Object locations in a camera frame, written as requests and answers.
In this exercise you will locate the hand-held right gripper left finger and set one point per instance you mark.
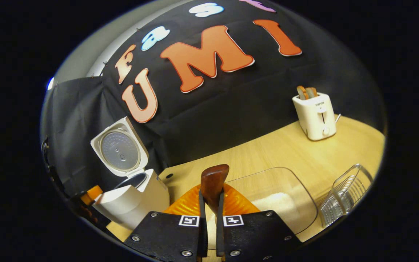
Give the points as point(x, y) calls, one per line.
point(203, 236)

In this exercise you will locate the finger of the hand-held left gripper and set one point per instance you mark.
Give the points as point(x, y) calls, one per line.
point(92, 194)

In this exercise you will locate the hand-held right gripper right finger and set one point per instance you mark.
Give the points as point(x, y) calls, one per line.
point(219, 236)

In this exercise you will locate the white rice cooker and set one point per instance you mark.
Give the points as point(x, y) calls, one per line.
point(140, 200)

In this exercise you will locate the brown wooden spoon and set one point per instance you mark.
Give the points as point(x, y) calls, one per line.
point(214, 182)

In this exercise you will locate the clear plastic container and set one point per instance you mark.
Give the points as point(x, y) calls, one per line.
point(267, 182)

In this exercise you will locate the ceiling light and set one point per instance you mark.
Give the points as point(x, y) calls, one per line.
point(50, 83)

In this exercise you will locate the black backdrop cloth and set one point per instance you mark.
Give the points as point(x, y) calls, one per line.
point(249, 94)

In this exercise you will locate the white toaster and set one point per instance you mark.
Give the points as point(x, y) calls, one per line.
point(316, 122)

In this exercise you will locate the toasted bread slice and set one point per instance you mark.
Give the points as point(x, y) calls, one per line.
point(313, 91)
point(303, 92)

